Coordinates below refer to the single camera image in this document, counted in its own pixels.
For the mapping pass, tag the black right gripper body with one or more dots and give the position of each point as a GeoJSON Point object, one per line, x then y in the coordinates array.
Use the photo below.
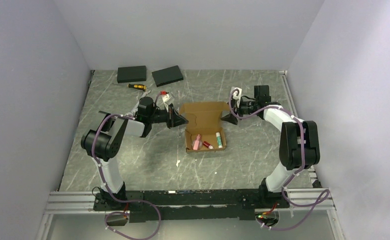
{"type": "Point", "coordinates": [246, 108]}

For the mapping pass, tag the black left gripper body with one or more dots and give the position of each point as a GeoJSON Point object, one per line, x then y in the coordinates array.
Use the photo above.
{"type": "Point", "coordinates": [159, 116]}

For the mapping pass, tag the green white glue stick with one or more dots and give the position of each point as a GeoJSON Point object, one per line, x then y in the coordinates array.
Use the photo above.
{"type": "Point", "coordinates": [219, 140]}

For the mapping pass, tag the brown cardboard box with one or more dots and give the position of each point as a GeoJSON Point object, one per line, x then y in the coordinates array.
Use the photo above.
{"type": "Point", "coordinates": [204, 119]}

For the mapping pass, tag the pink marker pen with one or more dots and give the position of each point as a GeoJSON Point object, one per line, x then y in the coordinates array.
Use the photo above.
{"type": "Point", "coordinates": [197, 143]}

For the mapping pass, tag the red white marker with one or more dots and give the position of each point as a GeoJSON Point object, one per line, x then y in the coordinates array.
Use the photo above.
{"type": "Point", "coordinates": [207, 145]}

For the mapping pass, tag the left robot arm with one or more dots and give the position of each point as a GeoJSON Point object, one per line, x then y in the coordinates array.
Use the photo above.
{"type": "Point", "coordinates": [104, 137]}

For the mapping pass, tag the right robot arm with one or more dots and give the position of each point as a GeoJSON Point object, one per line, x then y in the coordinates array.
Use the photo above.
{"type": "Point", "coordinates": [299, 141]}

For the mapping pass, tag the yellow black screwdriver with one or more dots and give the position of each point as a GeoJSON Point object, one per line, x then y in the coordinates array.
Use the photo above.
{"type": "Point", "coordinates": [137, 86]}

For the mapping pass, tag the black foam block right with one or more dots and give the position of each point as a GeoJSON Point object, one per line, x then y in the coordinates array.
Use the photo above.
{"type": "Point", "coordinates": [167, 76]}

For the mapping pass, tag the black foam block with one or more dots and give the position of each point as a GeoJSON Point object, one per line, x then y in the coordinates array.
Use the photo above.
{"type": "Point", "coordinates": [131, 74]}
{"type": "Point", "coordinates": [167, 76]}

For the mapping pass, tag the black foam block left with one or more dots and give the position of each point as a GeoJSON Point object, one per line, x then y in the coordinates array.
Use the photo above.
{"type": "Point", "coordinates": [131, 74]}

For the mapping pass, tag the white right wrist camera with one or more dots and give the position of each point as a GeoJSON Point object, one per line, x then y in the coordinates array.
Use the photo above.
{"type": "Point", "coordinates": [235, 94]}

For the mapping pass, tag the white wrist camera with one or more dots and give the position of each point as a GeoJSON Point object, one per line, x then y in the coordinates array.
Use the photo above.
{"type": "Point", "coordinates": [235, 94]}
{"type": "Point", "coordinates": [167, 99]}

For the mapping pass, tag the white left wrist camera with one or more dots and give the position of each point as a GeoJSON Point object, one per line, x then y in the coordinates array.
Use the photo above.
{"type": "Point", "coordinates": [167, 99]}

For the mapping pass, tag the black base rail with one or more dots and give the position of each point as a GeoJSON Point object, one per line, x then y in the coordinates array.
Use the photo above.
{"type": "Point", "coordinates": [142, 206]}

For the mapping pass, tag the aluminium frame rail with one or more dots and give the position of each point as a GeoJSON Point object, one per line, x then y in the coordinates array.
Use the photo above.
{"type": "Point", "coordinates": [70, 203]}

